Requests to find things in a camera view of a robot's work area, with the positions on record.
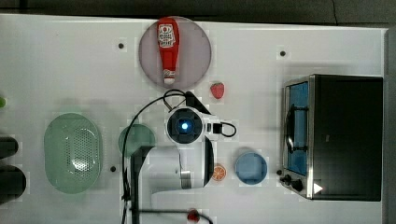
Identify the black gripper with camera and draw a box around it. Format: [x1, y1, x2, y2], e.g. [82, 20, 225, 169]
[166, 91, 222, 145]

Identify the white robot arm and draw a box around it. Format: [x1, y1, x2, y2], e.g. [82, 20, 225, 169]
[130, 91, 222, 224]

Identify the silver black toaster oven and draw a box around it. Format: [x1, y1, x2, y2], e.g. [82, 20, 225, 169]
[277, 74, 384, 202]

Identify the red toy strawberry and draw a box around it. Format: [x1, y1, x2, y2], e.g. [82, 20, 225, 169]
[210, 82, 225, 99]

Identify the orange toy slice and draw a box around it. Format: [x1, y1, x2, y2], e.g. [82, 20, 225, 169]
[212, 164, 227, 181]

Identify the grey round plate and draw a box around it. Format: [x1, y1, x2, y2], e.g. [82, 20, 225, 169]
[138, 16, 212, 89]

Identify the blue cup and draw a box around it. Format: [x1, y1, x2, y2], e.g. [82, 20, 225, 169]
[234, 152, 267, 185]

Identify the small red toy fruit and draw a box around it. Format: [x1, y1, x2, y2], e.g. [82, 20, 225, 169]
[187, 209, 200, 222]

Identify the red ketchup bottle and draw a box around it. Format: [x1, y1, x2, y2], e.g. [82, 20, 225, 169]
[156, 17, 179, 85]

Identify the green perforated colander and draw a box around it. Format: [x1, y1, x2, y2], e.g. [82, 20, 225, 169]
[43, 113, 102, 194]

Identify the black bowl with green stripe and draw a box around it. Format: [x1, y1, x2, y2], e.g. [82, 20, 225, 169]
[0, 165, 26, 204]

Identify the green toy lime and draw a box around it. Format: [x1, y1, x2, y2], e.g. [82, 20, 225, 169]
[0, 97, 7, 108]

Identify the green mug with handle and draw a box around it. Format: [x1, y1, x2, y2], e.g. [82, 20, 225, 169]
[119, 124, 156, 158]

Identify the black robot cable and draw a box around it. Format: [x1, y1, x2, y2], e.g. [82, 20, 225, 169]
[120, 89, 188, 224]

